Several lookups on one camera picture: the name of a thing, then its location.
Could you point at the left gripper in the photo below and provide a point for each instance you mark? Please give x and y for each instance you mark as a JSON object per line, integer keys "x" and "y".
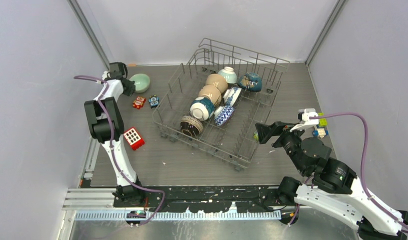
{"x": 131, "y": 88}

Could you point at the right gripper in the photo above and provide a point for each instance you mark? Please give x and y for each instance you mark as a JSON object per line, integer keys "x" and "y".
{"x": 265, "y": 130}

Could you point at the pale green celadon bowl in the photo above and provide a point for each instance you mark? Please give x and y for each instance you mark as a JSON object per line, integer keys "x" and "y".
{"x": 141, "y": 82}

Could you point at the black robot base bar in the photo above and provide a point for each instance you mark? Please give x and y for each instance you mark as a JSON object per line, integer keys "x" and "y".
{"x": 153, "y": 201}

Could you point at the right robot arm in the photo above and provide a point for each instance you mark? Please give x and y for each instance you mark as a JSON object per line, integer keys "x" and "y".
{"x": 336, "y": 189}

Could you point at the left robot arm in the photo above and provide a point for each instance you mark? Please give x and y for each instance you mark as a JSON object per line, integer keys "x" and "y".
{"x": 107, "y": 127}

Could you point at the green owl toy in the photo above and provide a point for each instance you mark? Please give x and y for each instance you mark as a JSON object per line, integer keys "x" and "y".
{"x": 255, "y": 136}

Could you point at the red owl toy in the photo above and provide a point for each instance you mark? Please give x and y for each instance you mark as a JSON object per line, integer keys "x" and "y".
{"x": 139, "y": 102}

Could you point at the blue floral white bowl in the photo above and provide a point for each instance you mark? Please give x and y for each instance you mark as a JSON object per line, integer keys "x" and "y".
{"x": 231, "y": 96}

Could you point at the dark teal painted bowl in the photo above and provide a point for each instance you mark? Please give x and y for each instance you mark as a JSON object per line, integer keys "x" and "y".
{"x": 250, "y": 81}

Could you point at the green blue toy car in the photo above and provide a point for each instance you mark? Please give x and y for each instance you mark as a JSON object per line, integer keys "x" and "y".
{"x": 320, "y": 130}

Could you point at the teal and white bowl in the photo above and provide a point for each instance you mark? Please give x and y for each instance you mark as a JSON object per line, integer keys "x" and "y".
{"x": 202, "y": 108}

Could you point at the beige bowl lower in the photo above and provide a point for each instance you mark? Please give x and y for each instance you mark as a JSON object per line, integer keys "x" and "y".
{"x": 212, "y": 93}

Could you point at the beige bowl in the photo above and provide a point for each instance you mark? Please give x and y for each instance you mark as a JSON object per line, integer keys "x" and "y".
{"x": 212, "y": 93}
{"x": 217, "y": 81}

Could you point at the beige bowl upper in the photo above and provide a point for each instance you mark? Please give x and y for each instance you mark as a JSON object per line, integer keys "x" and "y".
{"x": 217, "y": 81}

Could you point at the light green striped bowl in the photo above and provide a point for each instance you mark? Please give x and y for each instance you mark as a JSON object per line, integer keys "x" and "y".
{"x": 229, "y": 74}

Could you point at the red toy block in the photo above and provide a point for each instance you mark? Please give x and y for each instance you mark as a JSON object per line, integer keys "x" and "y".
{"x": 133, "y": 138}

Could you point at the brown ribbed bowl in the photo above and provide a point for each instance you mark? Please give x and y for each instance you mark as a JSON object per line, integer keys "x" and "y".
{"x": 191, "y": 126}

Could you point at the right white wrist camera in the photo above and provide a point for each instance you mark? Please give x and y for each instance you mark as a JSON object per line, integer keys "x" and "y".
{"x": 305, "y": 116}

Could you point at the grey wire dish rack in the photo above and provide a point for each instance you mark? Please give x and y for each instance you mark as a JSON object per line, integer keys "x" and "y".
{"x": 225, "y": 129}

